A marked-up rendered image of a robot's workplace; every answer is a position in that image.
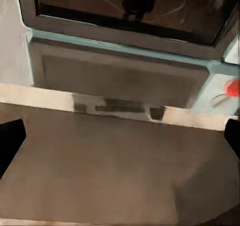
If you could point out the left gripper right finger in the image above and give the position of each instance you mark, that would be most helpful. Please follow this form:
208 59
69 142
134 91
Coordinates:
232 135

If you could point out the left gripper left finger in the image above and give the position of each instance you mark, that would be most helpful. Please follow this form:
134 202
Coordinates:
12 135

